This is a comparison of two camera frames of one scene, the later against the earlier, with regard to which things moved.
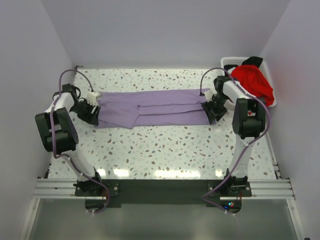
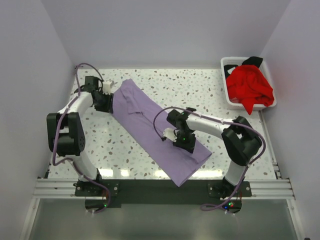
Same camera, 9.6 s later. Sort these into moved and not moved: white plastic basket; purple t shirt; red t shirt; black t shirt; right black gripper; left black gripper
Moved: purple t shirt; right black gripper; left black gripper
Not moved: black t shirt; white plastic basket; red t shirt
